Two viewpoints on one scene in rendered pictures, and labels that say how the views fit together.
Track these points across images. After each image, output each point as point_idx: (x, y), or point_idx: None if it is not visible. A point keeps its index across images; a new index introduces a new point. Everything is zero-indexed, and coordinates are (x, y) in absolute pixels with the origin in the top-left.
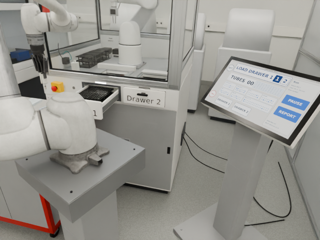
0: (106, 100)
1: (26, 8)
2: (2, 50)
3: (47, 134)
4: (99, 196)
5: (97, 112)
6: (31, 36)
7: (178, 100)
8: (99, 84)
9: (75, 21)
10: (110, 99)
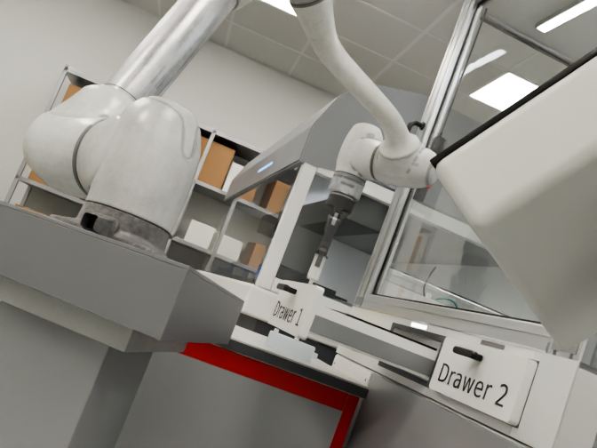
0: (361, 323)
1: (354, 126)
2: (168, 42)
3: (87, 133)
4: (3, 253)
5: (303, 314)
6: (336, 175)
7: (564, 405)
8: (414, 331)
9: (425, 159)
10: (383, 338)
